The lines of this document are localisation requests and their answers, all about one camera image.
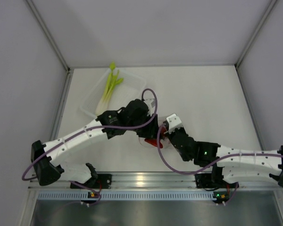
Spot red fake lobster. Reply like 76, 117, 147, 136
140, 127, 170, 149

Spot clear zip top bag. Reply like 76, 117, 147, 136
138, 114, 175, 150

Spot fake green leek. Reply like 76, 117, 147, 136
95, 62, 124, 116

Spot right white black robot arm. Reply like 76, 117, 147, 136
166, 129, 283, 187

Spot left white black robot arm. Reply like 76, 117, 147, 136
31, 99, 158, 188

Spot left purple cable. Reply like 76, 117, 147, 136
22, 88, 159, 203

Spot purple cable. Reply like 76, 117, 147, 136
22, 88, 159, 203
157, 126, 283, 176

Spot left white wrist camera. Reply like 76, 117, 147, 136
144, 98, 156, 116

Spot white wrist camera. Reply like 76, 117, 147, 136
166, 113, 183, 134
144, 98, 156, 116

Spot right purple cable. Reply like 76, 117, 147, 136
157, 126, 283, 176

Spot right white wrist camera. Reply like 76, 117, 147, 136
166, 113, 183, 134

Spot aluminium rail base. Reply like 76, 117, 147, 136
28, 171, 261, 190

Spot left aluminium frame post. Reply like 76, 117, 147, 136
25, 0, 70, 71

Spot aluminium frame post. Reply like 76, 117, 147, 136
25, 0, 70, 71
235, 0, 279, 68

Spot white slotted cable duct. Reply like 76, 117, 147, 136
37, 191, 228, 201

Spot right aluminium frame post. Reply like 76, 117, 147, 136
235, 0, 279, 68

